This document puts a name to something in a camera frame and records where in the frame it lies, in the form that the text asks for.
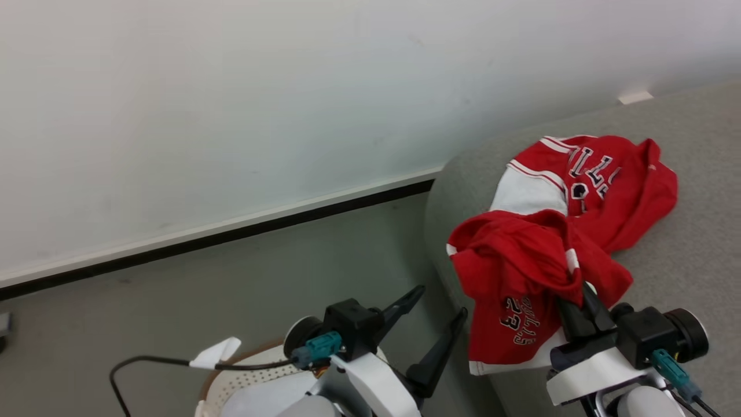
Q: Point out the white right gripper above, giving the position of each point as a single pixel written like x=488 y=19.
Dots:
x=590 y=370

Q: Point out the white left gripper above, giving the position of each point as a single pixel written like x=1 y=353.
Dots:
x=376 y=385

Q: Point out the red and white jersey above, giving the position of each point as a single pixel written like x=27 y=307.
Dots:
x=521 y=255

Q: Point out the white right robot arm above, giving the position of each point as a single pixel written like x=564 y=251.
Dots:
x=642 y=404

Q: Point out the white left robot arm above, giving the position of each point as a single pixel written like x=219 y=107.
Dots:
x=266 y=399

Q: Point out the grey fabric sofa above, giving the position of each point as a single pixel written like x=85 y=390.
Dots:
x=683 y=289

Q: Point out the white perforated laundry basket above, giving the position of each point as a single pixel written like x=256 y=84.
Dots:
x=249 y=379

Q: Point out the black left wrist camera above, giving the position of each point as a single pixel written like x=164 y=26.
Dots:
x=353 y=324

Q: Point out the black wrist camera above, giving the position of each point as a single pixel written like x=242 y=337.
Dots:
x=353 y=324
x=654 y=333

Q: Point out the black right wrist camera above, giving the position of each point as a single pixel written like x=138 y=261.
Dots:
x=654 y=333

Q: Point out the white wall trim strip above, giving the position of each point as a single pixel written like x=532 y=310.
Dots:
x=231 y=226

